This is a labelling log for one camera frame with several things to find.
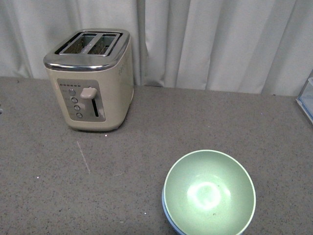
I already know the white curtain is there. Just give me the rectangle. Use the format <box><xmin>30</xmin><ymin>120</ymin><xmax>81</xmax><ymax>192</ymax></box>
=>
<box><xmin>0</xmin><ymin>0</ymin><xmax>313</xmax><ymax>95</ymax></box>

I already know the cream two-slot toaster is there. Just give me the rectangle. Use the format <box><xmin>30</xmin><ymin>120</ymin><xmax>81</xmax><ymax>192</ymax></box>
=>
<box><xmin>43</xmin><ymin>28</ymin><xmax>134</xmax><ymax>131</ymax></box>

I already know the clear plastic food container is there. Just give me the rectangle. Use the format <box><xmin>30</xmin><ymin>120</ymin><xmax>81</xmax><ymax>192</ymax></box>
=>
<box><xmin>300</xmin><ymin>72</ymin><xmax>313</xmax><ymax>116</ymax></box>

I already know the green bowl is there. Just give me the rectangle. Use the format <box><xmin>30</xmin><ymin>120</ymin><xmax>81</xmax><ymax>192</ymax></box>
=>
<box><xmin>163</xmin><ymin>150</ymin><xmax>256</xmax><ymax>235</ymax></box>

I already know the blue bowl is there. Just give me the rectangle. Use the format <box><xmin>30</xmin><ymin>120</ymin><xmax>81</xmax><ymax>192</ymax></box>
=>
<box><xmin>161</xmin><ymin>189</ymin><xmax>185</xmax><ymax>235</ymax></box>

